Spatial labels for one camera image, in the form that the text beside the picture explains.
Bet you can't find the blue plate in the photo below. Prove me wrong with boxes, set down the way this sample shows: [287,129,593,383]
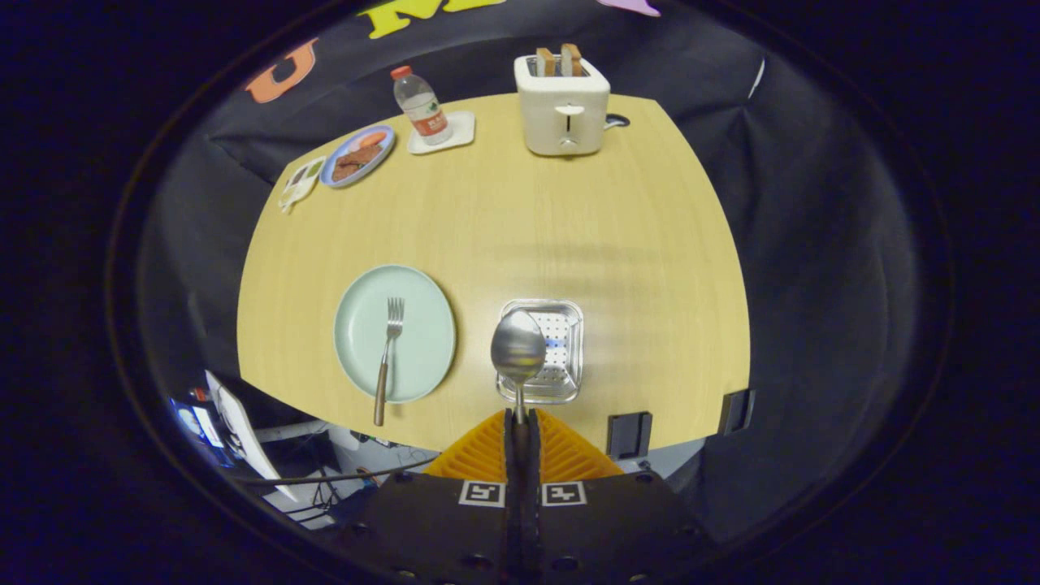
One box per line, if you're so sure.
[319,124,397,189]

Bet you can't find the black backdrop cloth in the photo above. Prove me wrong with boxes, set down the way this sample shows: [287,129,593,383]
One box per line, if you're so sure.
[134,0,927,545]

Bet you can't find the brown meat slices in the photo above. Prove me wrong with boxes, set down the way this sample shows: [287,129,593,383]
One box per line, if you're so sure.
[331,144,384,182]

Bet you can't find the pale green plate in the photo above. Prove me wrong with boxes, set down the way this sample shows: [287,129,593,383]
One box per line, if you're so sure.
[333,264,457,405]

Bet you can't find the white divided sauce dish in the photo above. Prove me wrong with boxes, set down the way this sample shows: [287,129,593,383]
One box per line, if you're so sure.
[279,157,327,214]

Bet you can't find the clear water bottle red cap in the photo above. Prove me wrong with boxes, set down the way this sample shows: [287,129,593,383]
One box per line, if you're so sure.
[390,65,453,147]

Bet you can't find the white square coaster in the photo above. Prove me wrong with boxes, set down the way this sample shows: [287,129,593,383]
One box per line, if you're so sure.
[406,110,476,155]

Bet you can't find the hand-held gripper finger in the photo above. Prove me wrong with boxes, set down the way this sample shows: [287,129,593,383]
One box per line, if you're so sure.
[524,409,716,585]
[337,409,525,585]

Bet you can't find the white board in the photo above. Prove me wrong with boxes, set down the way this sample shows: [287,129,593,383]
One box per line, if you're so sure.
[205,370,300,503]

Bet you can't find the black table clamp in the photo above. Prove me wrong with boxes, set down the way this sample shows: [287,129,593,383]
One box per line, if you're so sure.
[607,411,653,461]
[718,388,756,436]

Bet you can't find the white toaster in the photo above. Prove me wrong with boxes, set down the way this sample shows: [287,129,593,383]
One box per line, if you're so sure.
[513,54,612,157]

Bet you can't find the perforated metal tray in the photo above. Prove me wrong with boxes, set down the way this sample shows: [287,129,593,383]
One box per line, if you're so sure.
[496,298,585,405]

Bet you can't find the blue lit screen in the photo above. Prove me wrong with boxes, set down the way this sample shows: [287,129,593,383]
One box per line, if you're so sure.
[171,396,224,449]

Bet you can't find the metal spoon wooden handle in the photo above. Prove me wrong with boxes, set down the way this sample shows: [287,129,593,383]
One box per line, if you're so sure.
[490,309,548,425]

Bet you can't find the white metal pipe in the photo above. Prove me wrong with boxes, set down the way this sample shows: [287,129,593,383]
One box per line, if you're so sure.
[256,418,330,444]

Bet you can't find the metal fork wooden handle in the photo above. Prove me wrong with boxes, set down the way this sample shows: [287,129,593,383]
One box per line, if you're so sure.
[373,297,405,427]

